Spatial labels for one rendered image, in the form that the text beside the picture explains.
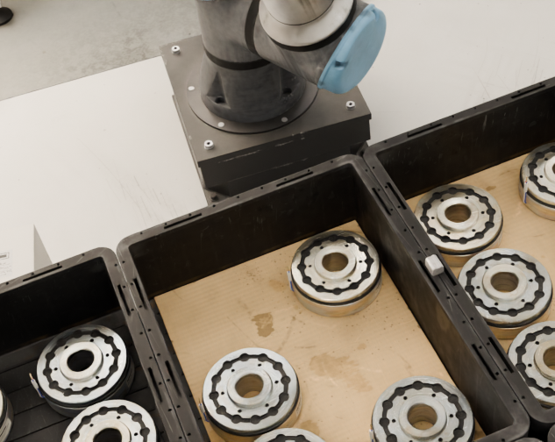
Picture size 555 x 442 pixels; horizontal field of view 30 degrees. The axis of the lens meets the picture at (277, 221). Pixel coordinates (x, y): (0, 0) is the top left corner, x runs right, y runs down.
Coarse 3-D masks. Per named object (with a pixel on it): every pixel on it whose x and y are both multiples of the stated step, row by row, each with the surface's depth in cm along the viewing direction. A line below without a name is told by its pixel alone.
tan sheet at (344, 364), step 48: (192, 288) 122; (240, 288) 121; (288, 288) 120; (384, 288) 119; (192, 336) 117; (240, 336) 117; (288, 336) 116; (336, 336) 115; (384, 336) 114; (192, 384) 113; (336, 384) 111; (384, 384) 110; (336, 432) 107; (480, 432) 106
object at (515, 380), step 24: (504, 96) 122; (528, 96) 122; (456, 120) 120; (384, 144) 119; (408, 144) 120; (384, 168) 117; (408, 216) 112; (456, 288) 105; (480, 336) 101; (528, 408) 96; (552, 408) 95
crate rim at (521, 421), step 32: (352, 160) 118; (256, 192) 117; (384, 192) 115; (160, 224) 116; (192, 224) 116; (128, 256) 113; (416, 256) 108; (160, 352) 104; (480, 352) 100; (192, 416) 99; (512, 416) 95
